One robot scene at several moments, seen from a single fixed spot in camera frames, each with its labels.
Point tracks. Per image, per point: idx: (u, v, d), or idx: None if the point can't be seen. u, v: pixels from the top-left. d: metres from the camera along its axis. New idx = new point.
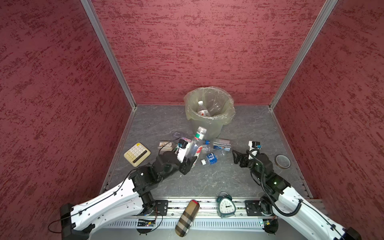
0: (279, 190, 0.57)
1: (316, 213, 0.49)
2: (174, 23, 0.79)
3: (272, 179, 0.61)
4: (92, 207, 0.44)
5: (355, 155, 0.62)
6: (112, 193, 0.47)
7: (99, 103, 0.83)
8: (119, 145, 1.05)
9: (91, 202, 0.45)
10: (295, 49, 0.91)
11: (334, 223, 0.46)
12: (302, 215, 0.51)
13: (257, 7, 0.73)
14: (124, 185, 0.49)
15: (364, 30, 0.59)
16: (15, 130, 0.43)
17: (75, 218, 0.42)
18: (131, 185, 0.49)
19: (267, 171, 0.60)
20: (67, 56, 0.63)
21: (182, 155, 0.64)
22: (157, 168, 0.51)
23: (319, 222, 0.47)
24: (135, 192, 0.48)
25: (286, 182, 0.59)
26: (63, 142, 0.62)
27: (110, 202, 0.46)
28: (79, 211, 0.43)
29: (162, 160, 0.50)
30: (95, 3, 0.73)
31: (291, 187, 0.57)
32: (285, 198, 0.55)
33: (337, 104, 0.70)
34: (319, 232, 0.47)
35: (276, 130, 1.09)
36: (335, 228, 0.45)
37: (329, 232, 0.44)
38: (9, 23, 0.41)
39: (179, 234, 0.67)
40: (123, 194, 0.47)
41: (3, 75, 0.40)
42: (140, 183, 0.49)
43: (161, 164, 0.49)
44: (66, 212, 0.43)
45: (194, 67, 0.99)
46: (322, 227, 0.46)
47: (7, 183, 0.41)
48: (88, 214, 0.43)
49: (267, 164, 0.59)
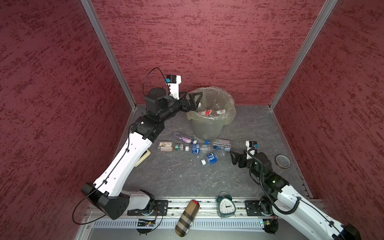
0: (277, 189, 0.57)
1: (314, 210, 0.49)
2: (174, 23, 0.79)
3: (271, 178, 0.61)
4: (113, 171, 0.41)
5: (355, 155, 0.62)
6: (125, 151, 0.43)
7: (99, 103, 0.83)
8: (119, 145, 1.05)
9: (109, 169, 0.41)
10: (295, 49, 0.91)
11: (332, 220, 0.46)
12: (301, 213, 0.51)
13: (257, 7, 0.73)
14: (132, 139, 0.45)
15: (364, 30, 0.59)
16: (15, 130, 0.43)
17: (103, 188, 0.39)
18: (138, 136, 0.45)
19: (266, 170, 0.61)
20: (68, 56, 0.63)
21: (176, 90, 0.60)
22: (152, 107, 0.46)
23: (317, 219, 0.47)
24: (146, 138, 0.45)
25: (286, 181, 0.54)
26: (63, 141, 0.62)
27: (128, 159, 0.42)
28: (103, 181, 0.40)
29: (150, 99, 0.44)
30: (95, 3, 0.73)
31: (290, 186, 0.57)
32: (283, 196, 0.55)
33: (337, 104, 0.70)
34: (318, 230, 0.47)
35: (276, 131, 1.09)
36: (334, 224, 0.45)
37: (327, 229, 0.44)
38: (9, 23, 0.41)
39: (179, 234, 0.67)
40: (136, 146, 0.44)
41: (3, 75, 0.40)
42: (146, 130, 0.46)
43: (152, 101, 0.44)
44: (90, 189, 0.39)
45: (193, 67, 0.99)
46: (320, 224, 0.46)
47: (7, 183, 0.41)
48: (114, 178, 0.40)
49: (266, 163, 0.60)
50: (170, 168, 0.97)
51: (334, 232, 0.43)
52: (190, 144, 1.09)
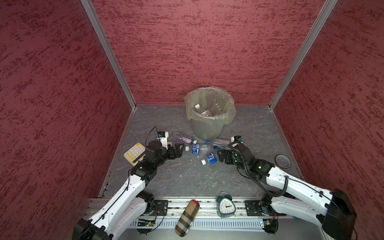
0: (264, 173, 0.55)
1: (303, 185, 0.48)
2: (174, 23, 0.79)
3: (257, 164, 0.59)
4: (112, 207, 0.46)
5: (355, 155, 0.62)
6: (124, 189, 0.51)
7: (99, 103, 0.83)
8: (119, 145, 1.05)
9: (107, 205, 0.46)
10: (295, 49, 0.91)
11: (322, 190, 0.45)
12: (292, 191, 0.50)
13: (257, 7, 0.73)
14: (132, 180, 0.54)
15: (364, 30, 0.59)
16: (15, 130, 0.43)
17: (99, 223, 0.42)
18: (137, 178, 0.55)
19: (246, 158, 0.60)
20: (67, 56, 0.63)
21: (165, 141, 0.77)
22: (149, 155, 0.60)
23: (308, 193, 0.46)
24: (144, 180, 0.55)
25: (270, 164, 0.58)
26: (63, 142, 0.62)
27: (126, 196, 0.49)
28: (100, 216, 0.43)
29: (150, 148, 0.60)
30: (95, 3, 0.73)
31: (275, 167, 0.56)
32: (272, 179, 0.53)
33: (337, 104, 0.70)
34: (312, 204, 0.46)
35: (276, 130, 1.09)
36: (323, 194, 0.44)
37: (319, 200, 0.44)
38: (9, 23, 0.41)
39: (179, 234, 0.67)
40: (135, 186, 0.52)
41: (3, 75, 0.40)
42: (143, 174, 0.57)
43: (151, 151, 0.59)
44: (84, 227, 0.40)
45: (193, 67, 0.99)
46: (311, 196, 0.45)
47: (7, 183, 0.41)
48: (111, 213, 0.44)
49: (244, 150, 0.60)
50: (170, 168, 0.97)
51: (325, 202, 0.43)
52: (190, 144, 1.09)
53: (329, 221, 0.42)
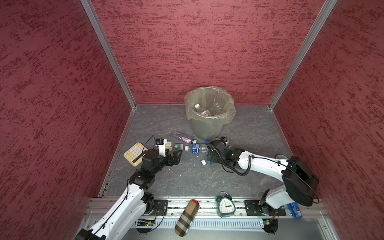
0: (236, 158, 0.60)
1: (266, 160, 0.53)
2: (174, 23, 0.79)
3: (230, 152, 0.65)
4: (113, 216, 0.47)
5: (355, 155, 0.62)
6: (124, 199, 0.52)
7: (99, 103, 0.83)
8: (119, 145, 1.05)
9: (107, 215, 0.47)
10: (295, 49, 0.91)
11: (280, 161, 0.50)
12: (257, 167, 0.54)
13: (257, 7, 0.73)
14: (131, 189, 0.56)
15: (364, 30, 0.59)
16: (15, 130, 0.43)
17: (101, 233, 0.43)
18: (136, 188, 0.56)
19: (221, 151, 0.67)
20: (67, 56, 0.63)
21: (163, 148, 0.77)
22: (147, 164, 0.61)
23: (269, 165, 0.51)
24: (143, 189, 0.57)
25: (241, 149, 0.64)
26: (63, 142, 0.62)
27: (126, 205, 0.51)
28: (101, 225, 0.44)
29: (147, 157, 0.61)
30: (95, 3, 0.73)
31: (245, 151, 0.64)
32: (242, 162, 0.58)
33: (337, 104, 0.70)
34: (274, 174, 0.50)
35: (276, 131, 1.09)
36: (281, 163, 0.49)
37: (278, 169, 0.48)
38: (9, 23, 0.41)
39: (179, 234, 0.67)
40: (134, 194, 0.54)
41: (2, 75, 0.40)
42: (142, 183, 0.58)
43: (149, 161, 0.60)
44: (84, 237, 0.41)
45: (194, 67, 0.99)
46: (272, 168, 0.49)
47: (8, 183, 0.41)
48: (111, 222, 0.46)
49: (218, 144, 0.68)
50: (170, 168, 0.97)
51: (282, 169, 0.47)
52: (190, 144, 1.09)
53: (288, 186, 0.46)
